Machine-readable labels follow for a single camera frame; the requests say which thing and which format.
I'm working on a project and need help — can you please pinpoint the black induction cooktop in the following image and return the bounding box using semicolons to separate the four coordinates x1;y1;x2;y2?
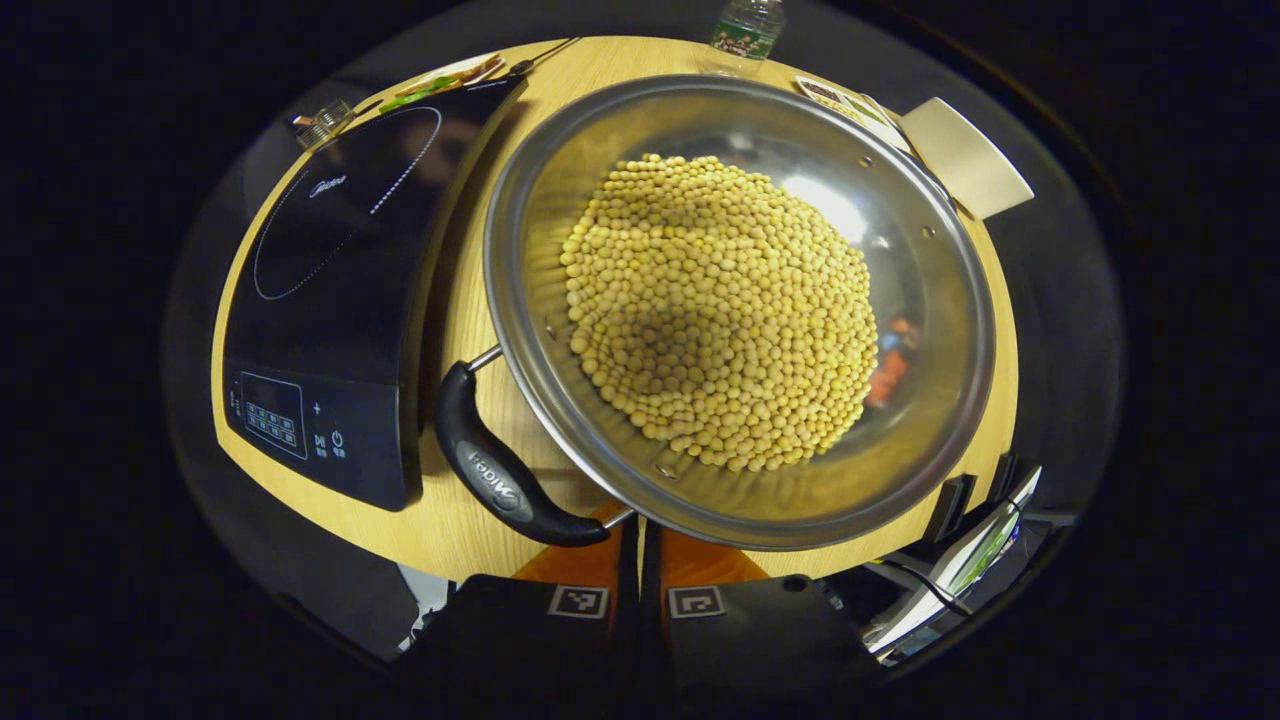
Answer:
220;75;529;513

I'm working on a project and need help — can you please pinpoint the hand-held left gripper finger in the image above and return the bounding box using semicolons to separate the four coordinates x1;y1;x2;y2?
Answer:
400;500;641;703
641;520;889;703

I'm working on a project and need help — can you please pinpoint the white toaster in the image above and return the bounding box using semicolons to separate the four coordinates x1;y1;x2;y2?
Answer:
898;96;1036;221

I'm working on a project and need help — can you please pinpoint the clear plastic water bottle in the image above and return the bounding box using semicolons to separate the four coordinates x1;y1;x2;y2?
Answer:
708;0;787;79

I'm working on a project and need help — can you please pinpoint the black power cable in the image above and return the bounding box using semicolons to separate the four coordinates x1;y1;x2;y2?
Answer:
505;36;583;77

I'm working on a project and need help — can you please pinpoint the white divided bean dish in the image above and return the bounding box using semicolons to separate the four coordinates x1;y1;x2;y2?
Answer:
795;75;913;156

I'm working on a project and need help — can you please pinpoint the stainless steel pot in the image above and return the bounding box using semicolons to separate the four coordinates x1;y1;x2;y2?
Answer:
433;73;998;553

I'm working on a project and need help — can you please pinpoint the toast sandwich with lettuce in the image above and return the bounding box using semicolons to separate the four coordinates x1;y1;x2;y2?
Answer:
378;52;506;114

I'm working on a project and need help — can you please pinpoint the pile of yellow soybeans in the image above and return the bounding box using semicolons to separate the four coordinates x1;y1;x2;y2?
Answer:
558;152;881;474

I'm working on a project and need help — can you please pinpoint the small clear glass cup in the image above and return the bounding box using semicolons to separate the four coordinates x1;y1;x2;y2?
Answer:
292;98;359;151

